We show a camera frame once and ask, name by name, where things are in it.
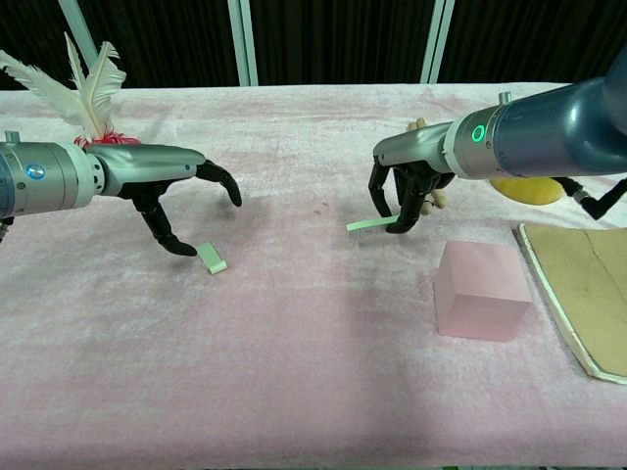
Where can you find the yellow packing tape roll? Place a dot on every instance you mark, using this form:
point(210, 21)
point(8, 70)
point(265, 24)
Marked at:
point(526, 191)

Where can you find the white feather shuttlecock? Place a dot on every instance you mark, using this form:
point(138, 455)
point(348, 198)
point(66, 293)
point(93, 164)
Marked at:
point(95, 98)

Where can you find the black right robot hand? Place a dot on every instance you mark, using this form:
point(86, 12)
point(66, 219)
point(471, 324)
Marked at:
point(416, 147)

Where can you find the black pleated curtain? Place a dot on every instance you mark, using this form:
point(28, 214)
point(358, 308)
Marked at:
point(343, 39)

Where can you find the brown cardboard notebook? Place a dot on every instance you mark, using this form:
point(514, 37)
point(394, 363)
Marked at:
point(583, 289)

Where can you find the white frame post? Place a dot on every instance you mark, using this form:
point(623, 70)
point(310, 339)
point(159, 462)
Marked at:
point(245, 44)
point(436, 44)
point(78, 29)

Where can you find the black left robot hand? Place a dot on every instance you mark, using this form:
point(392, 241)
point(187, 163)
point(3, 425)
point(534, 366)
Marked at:
point(142, 166)

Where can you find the blue silver right robot arm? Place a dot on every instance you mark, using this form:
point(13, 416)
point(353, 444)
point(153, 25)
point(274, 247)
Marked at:
point(539, 137)

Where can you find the pink foam cube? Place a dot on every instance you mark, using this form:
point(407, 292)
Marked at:
point(482, 298)

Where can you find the small green paper piece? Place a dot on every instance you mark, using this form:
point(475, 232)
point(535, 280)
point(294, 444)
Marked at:
point(213, 259)

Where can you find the pink plush table cloth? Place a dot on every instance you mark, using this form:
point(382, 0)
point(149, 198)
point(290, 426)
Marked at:
point(245, 343)

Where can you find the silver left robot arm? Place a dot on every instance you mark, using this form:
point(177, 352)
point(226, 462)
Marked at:
point(44, 178)

